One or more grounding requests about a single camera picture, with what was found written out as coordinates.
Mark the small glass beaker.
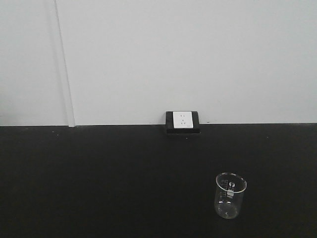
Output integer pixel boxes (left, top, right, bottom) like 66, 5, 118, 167
214, 172, 247, 220

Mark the black white power socket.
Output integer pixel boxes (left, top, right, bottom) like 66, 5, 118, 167
165, 111, 201, 135

